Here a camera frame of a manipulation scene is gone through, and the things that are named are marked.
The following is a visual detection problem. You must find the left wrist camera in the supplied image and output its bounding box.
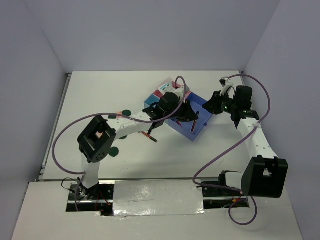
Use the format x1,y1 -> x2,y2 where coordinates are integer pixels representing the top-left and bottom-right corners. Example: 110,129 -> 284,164
173,86 -> 191,100

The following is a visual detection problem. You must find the green round puff top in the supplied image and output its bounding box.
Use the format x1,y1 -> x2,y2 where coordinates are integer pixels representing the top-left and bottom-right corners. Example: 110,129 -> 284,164
121,109 -> 132,117

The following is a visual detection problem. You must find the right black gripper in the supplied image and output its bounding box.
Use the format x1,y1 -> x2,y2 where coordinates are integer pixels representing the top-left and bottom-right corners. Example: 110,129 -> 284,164
202,90 -> 238,115

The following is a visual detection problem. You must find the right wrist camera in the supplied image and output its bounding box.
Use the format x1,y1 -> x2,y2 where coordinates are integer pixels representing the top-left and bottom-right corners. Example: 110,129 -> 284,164
219,77 -> 235,97

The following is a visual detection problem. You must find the dark red lip gloss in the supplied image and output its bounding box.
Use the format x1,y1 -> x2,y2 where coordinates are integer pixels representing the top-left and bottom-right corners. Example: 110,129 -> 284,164
147,121 -> 164,135

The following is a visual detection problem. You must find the cotton pad pack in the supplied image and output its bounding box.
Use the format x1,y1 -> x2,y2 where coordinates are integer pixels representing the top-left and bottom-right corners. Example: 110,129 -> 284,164
157,77 -> 176,95

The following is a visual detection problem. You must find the long red lip gloss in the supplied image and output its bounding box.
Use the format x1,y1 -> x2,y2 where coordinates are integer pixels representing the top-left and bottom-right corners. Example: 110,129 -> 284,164
190,111 -> 200,133

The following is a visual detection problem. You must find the three-compartment organizer box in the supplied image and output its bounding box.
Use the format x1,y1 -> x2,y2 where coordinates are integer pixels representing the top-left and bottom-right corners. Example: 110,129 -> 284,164
144,78 -> 212,142

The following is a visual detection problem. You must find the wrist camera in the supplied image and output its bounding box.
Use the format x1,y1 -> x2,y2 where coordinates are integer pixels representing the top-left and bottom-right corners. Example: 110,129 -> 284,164
219,77 -> 235,97
173,86 -> 191,100

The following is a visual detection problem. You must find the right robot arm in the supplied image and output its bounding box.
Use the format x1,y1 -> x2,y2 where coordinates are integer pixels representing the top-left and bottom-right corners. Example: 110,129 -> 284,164
202,86 -> 288,199

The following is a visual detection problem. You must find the silver foil tape panel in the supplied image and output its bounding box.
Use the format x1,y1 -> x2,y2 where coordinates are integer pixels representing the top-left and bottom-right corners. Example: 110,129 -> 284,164
113,180 -> 205,217

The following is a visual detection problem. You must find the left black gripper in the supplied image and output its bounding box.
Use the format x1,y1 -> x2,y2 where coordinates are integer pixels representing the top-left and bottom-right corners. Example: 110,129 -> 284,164
163,98 -> 198,122

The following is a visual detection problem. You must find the green round puff bottom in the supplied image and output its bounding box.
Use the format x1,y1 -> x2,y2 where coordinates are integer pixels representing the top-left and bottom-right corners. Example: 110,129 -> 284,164
108,147 -> 120,157

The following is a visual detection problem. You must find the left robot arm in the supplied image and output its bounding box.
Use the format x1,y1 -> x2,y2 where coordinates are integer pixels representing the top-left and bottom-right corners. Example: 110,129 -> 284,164
77,92 -> 199,200

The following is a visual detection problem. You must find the metal mounting rail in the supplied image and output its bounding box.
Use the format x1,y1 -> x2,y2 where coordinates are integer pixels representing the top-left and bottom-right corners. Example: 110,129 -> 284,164
66,182 -> 249,217

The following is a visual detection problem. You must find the green round puff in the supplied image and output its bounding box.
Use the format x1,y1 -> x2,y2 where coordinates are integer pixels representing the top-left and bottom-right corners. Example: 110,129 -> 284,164
108,114 -> 118,119
108,147 -> 120,157
121,109 -> 132,117

